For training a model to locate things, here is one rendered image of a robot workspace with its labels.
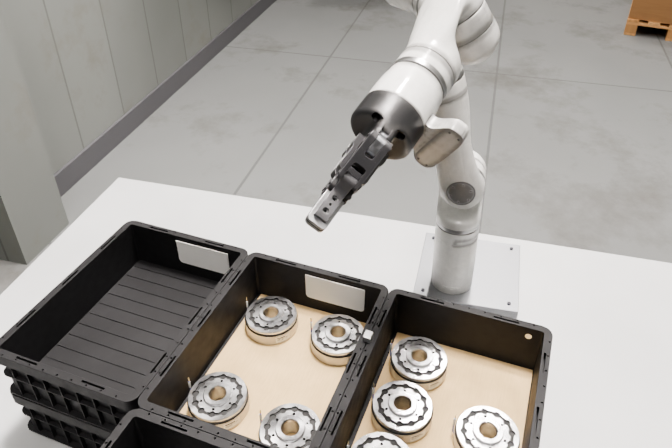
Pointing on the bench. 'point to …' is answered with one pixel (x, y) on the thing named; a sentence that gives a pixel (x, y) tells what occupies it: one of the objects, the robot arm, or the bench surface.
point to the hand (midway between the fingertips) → (323, 211)
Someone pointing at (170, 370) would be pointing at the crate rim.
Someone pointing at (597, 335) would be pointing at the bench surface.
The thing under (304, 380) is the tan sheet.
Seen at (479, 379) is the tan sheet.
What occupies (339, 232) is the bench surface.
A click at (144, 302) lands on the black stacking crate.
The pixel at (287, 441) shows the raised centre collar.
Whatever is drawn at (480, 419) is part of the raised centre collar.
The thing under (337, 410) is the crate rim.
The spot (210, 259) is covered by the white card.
